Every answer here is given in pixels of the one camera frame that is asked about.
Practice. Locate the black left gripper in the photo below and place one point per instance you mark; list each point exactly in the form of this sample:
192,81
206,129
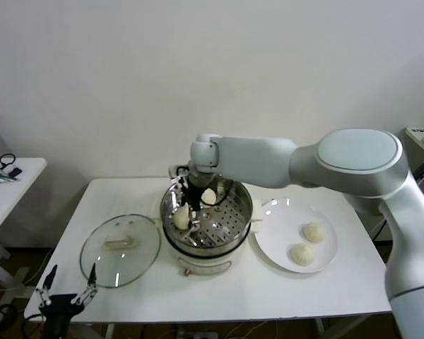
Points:
60,307

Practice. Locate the small black device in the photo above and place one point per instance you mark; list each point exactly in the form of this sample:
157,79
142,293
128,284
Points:
16,172

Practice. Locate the steel steamer basket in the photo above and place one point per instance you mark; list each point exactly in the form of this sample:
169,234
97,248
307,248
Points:
238,212

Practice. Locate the white work table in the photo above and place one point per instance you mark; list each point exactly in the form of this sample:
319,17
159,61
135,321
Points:
127,197

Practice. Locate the white side table with label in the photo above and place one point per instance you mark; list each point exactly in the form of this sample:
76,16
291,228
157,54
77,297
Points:
415,141

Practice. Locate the white steamed baozi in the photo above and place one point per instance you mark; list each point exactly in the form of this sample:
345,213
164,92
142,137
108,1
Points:
302,254
182,217
209,197
314,233

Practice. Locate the power strip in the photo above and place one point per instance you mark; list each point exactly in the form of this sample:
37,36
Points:
194,334

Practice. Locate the white round plate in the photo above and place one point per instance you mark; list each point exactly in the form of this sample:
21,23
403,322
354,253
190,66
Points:
279,233

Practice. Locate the glass pot lid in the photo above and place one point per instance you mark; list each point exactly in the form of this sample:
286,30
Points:
127,261

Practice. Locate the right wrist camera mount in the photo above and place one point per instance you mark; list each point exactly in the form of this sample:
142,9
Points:
175,171

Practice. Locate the black power adapter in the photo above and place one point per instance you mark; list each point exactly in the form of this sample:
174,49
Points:
423,169

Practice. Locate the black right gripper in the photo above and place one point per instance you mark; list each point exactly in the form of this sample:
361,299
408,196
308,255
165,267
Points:
193,194

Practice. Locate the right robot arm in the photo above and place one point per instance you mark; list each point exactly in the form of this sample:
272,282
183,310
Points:
268,159

